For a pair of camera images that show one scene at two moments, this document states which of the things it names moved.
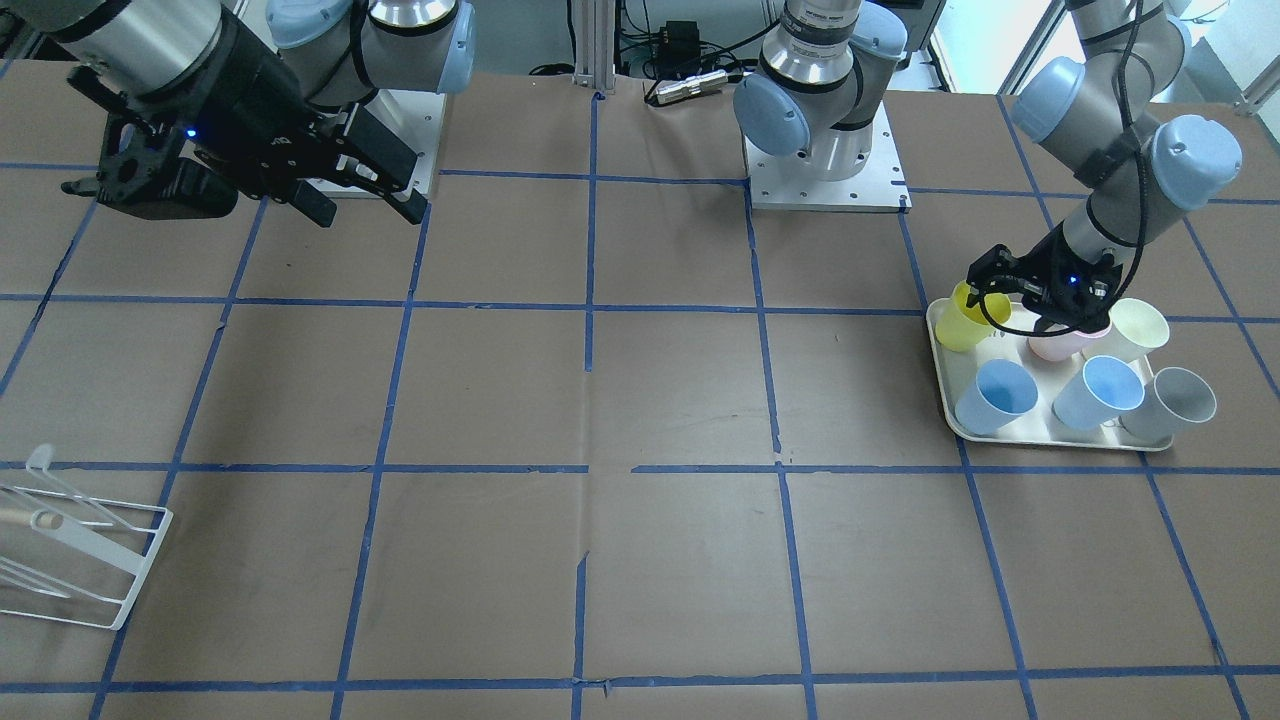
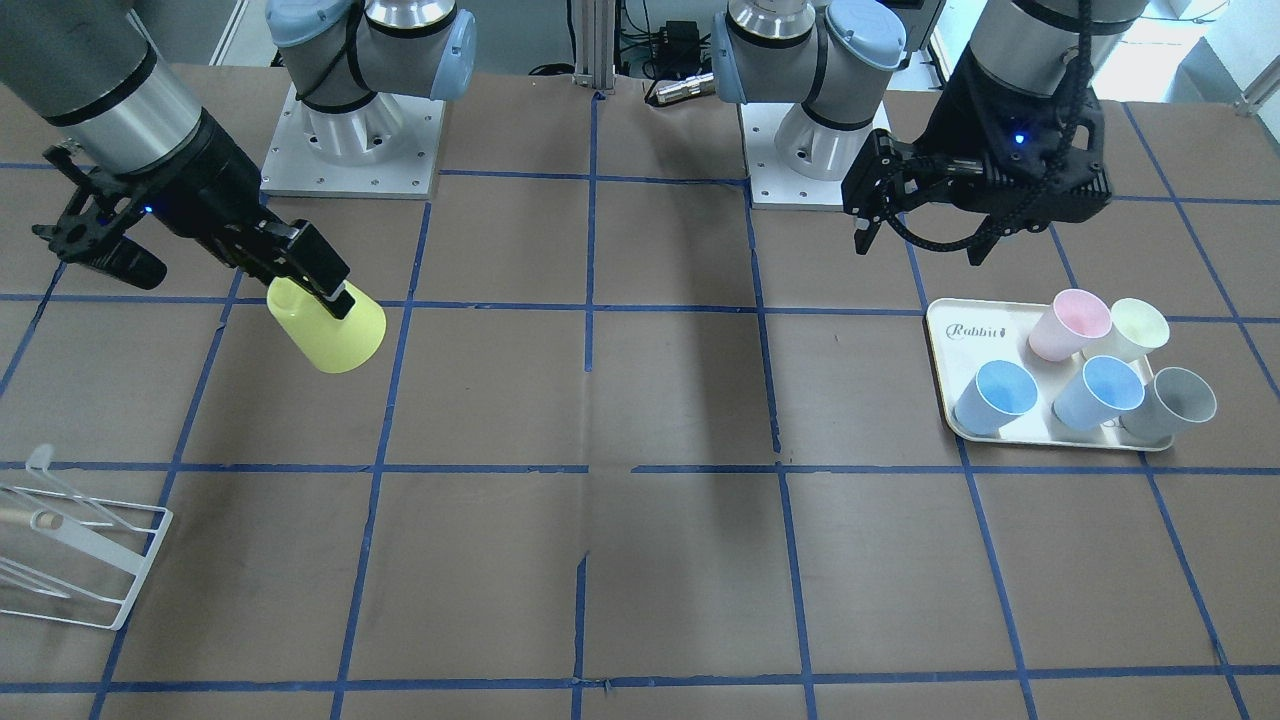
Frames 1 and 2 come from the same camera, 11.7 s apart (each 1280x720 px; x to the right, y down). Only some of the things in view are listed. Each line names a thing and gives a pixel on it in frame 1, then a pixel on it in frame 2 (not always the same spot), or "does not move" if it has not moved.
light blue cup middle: [1095, 397] does not move
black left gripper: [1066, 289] → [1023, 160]
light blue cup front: [1003, 391] does not move
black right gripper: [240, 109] → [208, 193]
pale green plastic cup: [1136, 328] does not move
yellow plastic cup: [963, 326] → [334, 345]
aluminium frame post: [595, 44] does not move
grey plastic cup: [1173, 399] does not move
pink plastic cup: [1064, 346] does not move
